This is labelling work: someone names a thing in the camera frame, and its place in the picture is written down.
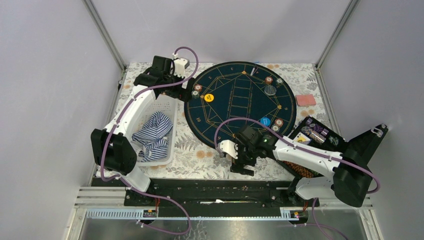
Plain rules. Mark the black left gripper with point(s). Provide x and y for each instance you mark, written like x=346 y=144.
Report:
x=181 y=92

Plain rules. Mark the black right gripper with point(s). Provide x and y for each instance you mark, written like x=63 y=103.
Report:
x=237 y=164

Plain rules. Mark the blue small blind button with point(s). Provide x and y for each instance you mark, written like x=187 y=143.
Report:
x=265 y=121

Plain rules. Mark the red five chip stack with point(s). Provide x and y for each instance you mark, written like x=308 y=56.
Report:
x=279 y=122

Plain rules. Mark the blue chip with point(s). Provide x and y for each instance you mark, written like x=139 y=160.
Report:
x=279 y=81
x=195 y=94
x=275 y=127

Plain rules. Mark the yellow big blind button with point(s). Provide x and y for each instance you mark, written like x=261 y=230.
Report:
x=209 y=97

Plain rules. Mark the clear dealer button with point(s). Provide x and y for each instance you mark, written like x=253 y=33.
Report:
x=270 y=90

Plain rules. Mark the pink sponge block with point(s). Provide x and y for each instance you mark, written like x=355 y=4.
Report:
x=305 y=100

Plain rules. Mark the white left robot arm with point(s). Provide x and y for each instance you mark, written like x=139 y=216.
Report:
x=113 y=146

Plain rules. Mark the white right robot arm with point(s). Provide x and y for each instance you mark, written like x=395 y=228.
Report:
x=343 y=175

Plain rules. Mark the white plastic laundry basket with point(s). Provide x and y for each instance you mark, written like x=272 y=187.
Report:
x=168 y=106

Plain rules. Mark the playing card deck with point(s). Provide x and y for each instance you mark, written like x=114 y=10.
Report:
x=302 y=139

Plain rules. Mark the round dark poker mat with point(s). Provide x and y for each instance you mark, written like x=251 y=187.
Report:
x=239 y=100

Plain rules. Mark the black poker chip case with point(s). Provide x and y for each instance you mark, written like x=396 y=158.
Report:
x=344 y=142

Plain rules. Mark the red chip rows in case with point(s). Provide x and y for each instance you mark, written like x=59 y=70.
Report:
x=301 y=171

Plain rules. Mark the blue white striped cloth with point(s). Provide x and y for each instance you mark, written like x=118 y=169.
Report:
x=152 y=138

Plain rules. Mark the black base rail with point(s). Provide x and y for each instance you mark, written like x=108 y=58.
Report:
x=216 y=198

